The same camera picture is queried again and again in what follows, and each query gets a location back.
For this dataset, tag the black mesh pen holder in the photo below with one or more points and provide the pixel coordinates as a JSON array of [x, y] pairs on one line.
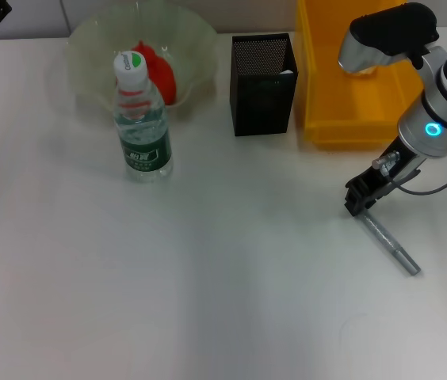
[[263, 103]]

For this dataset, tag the clear green-label water bottle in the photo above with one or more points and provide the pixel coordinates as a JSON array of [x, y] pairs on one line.
[[144, 138]]

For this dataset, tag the yellow plastic bin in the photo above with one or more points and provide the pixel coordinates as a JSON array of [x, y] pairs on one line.
[[346, 111]]

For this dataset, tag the white paper ball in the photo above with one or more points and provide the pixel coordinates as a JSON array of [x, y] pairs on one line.
[[366, 71]]

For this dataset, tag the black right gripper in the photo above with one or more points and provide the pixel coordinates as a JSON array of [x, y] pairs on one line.
[[390, 170]]

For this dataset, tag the mint green utility knife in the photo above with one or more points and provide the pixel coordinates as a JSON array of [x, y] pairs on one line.
[[287, 72]]

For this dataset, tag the pale green glass fruit plate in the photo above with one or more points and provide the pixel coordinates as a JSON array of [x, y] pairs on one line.
[[195, 47]]

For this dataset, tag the grey marker pen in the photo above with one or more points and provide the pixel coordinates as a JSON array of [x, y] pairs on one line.
[[390, 243]]

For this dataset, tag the red-orange toy orange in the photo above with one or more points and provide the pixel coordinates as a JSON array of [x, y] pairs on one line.
[[164, 75]]

